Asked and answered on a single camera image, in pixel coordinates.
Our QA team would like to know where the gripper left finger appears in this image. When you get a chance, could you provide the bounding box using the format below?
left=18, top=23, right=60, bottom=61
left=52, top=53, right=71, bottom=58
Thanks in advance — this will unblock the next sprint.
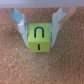
left=6, top=8, right=30, bottom=47

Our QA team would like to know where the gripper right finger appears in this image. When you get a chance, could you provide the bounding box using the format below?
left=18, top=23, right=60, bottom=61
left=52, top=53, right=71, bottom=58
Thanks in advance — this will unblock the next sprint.
left=48, top=6, right=74, bottom=43

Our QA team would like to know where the yellow block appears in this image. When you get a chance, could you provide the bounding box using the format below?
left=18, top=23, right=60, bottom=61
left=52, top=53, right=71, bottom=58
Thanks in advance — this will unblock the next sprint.
left=26, top=22, right=53, bottom=53

